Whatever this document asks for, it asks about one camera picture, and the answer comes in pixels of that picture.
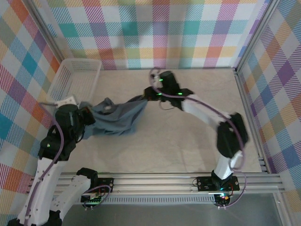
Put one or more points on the gray t-shirt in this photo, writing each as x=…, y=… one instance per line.
x=117, y=115

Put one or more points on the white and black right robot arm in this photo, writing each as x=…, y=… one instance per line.
x=200, y=110

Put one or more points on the white perforated plastic basket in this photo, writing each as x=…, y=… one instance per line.
x=80, y=77

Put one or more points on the gray metal panel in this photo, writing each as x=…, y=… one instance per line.
x=152, y=216

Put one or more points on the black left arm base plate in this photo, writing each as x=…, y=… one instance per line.
x=105, y=184

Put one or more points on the aluminium side rail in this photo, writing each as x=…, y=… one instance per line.
x=249, y=117

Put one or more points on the aluminium corner post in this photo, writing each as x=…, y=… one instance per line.
x=256, y=33
x=44, y=30

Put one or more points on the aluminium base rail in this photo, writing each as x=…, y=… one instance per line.
x=152, y=182

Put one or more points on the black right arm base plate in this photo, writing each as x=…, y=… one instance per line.
x=204, y=183

